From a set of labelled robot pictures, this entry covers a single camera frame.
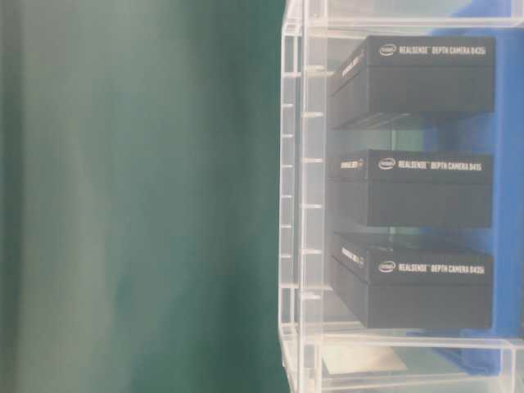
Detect white paper label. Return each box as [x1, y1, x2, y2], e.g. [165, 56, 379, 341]
[323, 346, 408, 374]

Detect black realsense box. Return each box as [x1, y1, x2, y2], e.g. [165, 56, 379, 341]
[327, 35, 496, 129]
[328, 149, 494, 228]
[329, 232, 494, 330]

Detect green table cloth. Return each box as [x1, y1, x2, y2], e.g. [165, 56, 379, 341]
[1, 1, 288, 392]

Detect clear plastic storage case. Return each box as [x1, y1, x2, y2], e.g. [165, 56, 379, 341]
[278, 1, 523, 392]

